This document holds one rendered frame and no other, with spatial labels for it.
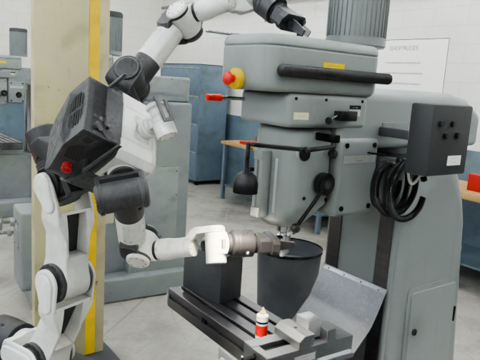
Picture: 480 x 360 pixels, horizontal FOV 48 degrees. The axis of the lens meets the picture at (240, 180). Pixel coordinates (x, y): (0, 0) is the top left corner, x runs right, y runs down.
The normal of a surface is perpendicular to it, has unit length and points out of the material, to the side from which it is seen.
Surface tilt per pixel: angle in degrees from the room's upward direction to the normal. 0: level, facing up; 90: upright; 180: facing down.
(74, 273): 81
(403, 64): 90
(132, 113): 58
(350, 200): 90
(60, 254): 90
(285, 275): 93
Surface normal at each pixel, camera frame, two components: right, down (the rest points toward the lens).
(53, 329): -0.51, 0.52
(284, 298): -0.17, 0.22
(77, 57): 0.58, 0.18
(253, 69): -0.75, 0.07
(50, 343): -0.55, 0.11
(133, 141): 0.74, -0.40
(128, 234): -0.14, 0.76
